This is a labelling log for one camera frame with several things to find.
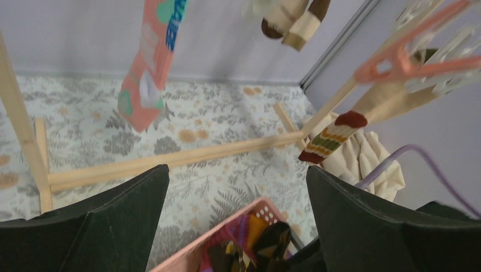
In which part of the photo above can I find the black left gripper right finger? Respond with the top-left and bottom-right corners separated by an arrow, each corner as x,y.
306,166 -> 480,271

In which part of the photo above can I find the pink sock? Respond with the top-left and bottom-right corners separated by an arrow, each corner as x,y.
117,0 -> 187,132

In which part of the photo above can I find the purple maroon striped sock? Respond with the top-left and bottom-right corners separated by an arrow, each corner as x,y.
199,214 -> 276,267

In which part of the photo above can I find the pink plastic basket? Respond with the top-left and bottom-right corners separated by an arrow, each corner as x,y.
153,197 -> 303,271

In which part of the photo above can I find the cream sock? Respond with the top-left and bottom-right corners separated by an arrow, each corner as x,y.
261,0 -> 331,52

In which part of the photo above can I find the floral patterned mat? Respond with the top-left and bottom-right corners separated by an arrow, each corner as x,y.
17,76 -> 317,269

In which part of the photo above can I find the wooden drying rack frame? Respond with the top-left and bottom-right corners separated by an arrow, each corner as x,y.
1,41 -> 357,213

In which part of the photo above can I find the pink clothes peg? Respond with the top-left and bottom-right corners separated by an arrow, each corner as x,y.
353,1 -> 480,83

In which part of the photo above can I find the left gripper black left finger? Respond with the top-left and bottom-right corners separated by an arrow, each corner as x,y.
1,165 -> 170,271

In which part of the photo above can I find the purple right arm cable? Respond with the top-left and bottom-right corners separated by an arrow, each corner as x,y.
355,143 -> 481,220

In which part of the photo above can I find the beige crumpled cloth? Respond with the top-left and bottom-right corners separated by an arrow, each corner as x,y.
322,129 -> 406,202

